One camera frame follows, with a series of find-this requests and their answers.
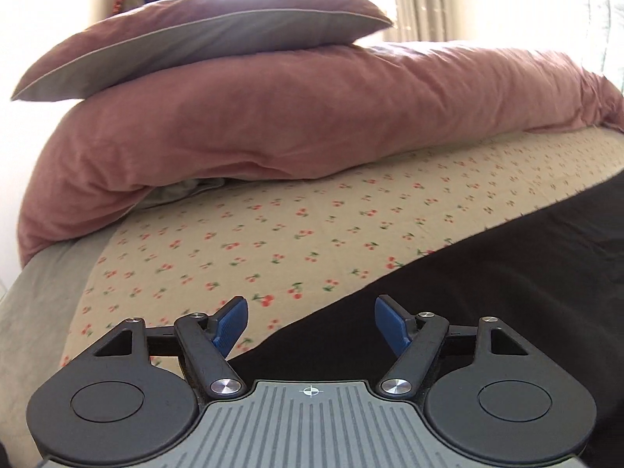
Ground grey fitted sheet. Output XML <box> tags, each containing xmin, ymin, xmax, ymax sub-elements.
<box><xmin>0</xmin><ymin>234</ymin><xmax>122</xmax><ymax>449</ymax></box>

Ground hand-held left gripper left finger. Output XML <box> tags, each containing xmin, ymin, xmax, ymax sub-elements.
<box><xmin>73</xmin><ymin>296</ymin><xmax>250</xmax><ymax>399</ymax></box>

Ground pink and grey pillow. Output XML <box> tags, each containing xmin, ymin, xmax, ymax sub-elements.
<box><xmin>11</xmin><ymin>0</ymin><xmax>395</xmax><ymax>102</ymax></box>

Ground cherry print bedsheet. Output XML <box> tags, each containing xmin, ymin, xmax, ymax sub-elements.
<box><xmin>58</xmin><ymin>127</ymin><xmax>624</xmax><ymax>372</ymax></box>

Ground beige curtain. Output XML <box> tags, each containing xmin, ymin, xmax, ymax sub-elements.
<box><xmin>389</xmin><ymin>0</ymin><xmax>481</xmax><ymax>44</ymax></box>

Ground black pants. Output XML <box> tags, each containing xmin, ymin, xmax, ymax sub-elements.
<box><xmin>228</xmin><ymin>168</ymin><xmax>624</xmax><ymax>468</ymax></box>

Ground pink duvet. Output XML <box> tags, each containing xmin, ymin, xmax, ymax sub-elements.
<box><xmin>17</xmin><ymin>41</ymin><xmax>624</xmax><ymax>269</ymax></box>

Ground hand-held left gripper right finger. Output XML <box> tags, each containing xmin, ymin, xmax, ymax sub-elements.
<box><xmin>374</xmin><ymin>294</ymin><xmax>548</xmax><ymax>399</ymax></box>

